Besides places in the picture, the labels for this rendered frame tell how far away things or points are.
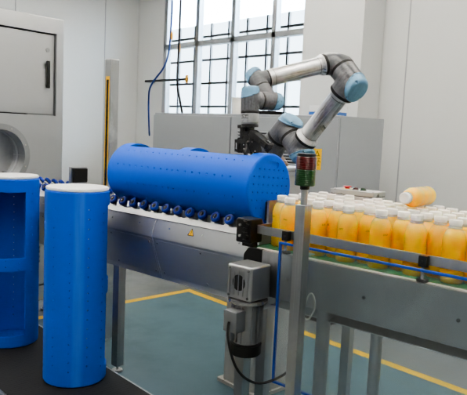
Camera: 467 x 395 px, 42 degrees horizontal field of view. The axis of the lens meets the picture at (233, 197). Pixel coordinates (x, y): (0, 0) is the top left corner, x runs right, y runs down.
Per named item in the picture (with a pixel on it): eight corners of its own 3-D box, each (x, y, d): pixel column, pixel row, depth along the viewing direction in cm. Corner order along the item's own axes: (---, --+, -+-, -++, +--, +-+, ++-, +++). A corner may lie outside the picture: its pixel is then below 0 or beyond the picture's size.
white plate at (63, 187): (86, 191, 253) (86, 193, 253) (121, 186, 279) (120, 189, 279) (32, 186, 262) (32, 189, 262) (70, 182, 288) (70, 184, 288)
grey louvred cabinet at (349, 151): (191, 259, 607) (197, 115, 591) (370, 314, 449) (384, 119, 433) (146, 266, 571) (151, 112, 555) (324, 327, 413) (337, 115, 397)
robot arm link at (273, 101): (276, 83, 256) (255, 81, 250) (287, 101, 250) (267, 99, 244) (268, 96, 261) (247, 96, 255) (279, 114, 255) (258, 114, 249)
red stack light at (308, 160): (302, 168, 191) (303, 156, 190) (320, 169, 187) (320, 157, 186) (291, 168, 186) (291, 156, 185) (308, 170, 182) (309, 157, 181)
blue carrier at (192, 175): (149, 201, 310) (153, 145, 308) (287, 223, 253) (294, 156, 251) (103, 200, 288) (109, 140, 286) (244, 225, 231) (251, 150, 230)
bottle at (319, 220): (301, 253, 212) (304, 204, 210) (316, 251, 216) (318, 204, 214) (314, 257, 206) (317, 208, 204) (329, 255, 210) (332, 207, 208)
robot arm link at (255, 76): (345, 40, 269) (244, 63, 255) (356, 56, 263) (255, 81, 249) (339, 59, 278) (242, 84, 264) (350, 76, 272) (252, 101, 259)
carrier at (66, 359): (83, 393, 263) (117, 370, 289) (87, 193, 253) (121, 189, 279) (29, 382, 272) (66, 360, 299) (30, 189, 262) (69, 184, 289)
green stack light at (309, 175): (302, 183, 191) (302, 168, 191) (319, 186, 187) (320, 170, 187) (290, 184, 186) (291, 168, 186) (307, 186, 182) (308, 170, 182)
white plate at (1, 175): (-18, 172, 320) (-18, 174, 320) (-18, 176, 295) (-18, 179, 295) (36, 172, 331) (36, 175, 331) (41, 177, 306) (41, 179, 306)
